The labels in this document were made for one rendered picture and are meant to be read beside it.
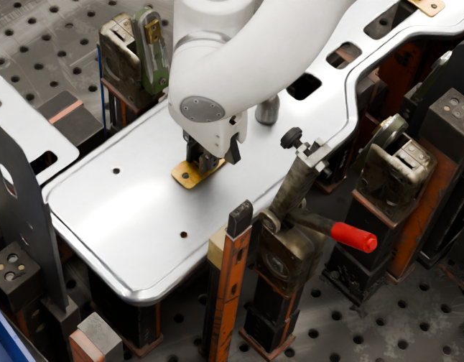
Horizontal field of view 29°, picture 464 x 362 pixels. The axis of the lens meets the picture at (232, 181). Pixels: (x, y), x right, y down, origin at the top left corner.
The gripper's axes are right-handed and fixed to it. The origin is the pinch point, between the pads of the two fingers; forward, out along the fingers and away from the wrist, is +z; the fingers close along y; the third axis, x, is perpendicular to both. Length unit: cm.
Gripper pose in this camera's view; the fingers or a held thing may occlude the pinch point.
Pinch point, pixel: (202, 153)
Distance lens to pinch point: 117.9
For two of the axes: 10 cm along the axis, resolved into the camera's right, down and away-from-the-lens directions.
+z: -0.7, 5.3, 8.5
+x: -7.1, 5.7, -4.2
